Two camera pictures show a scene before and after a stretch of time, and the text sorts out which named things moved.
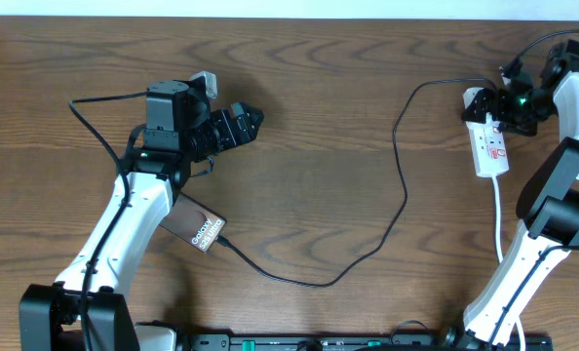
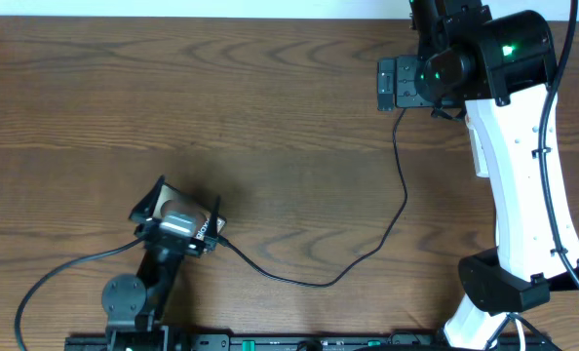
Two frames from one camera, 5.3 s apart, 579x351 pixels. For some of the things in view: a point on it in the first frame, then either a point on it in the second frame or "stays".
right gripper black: [500, 97] -> [405, 68]
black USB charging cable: [399, 212] stays
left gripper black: [227, 130] -> [171, 238]
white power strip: [488, 147] stays
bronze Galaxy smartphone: [193, 222] stays
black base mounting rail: [354, 342] stays
